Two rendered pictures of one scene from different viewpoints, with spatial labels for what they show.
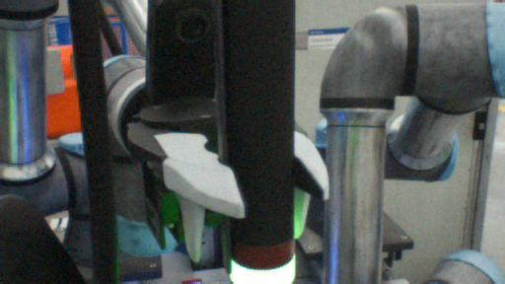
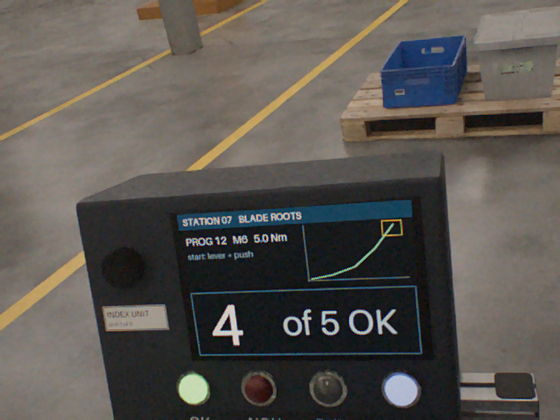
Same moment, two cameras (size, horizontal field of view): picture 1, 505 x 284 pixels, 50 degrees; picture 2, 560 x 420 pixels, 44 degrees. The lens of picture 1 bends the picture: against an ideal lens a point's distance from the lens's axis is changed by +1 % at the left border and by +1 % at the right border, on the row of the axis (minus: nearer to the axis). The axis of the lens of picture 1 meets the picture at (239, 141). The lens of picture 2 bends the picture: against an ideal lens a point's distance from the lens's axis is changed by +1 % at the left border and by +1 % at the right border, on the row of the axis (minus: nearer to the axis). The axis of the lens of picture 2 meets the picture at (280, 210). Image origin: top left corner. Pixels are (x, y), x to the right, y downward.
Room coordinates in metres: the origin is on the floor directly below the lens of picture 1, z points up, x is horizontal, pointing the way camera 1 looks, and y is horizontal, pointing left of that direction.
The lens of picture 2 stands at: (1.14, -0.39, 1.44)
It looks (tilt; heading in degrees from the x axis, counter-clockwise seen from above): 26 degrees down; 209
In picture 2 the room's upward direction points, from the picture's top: 11 degrees counter-clockwise
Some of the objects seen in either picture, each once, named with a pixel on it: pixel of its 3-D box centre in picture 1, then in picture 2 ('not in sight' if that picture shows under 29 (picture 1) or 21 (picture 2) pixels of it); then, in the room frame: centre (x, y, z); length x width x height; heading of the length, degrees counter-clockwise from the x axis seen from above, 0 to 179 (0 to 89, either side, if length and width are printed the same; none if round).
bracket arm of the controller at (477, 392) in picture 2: not in sight; (382, 397); (0.74, -0.55, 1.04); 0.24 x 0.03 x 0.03; 102
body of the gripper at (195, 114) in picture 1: (184, 151); not in sight; (0.36, 0.04, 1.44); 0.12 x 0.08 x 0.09; 22
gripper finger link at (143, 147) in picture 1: (170, 146); not in sight; (0.30, 0.04, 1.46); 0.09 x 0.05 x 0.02; 14
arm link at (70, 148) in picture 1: (91, 169); not in sight; (0.96, 0.28, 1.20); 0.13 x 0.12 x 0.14; 127
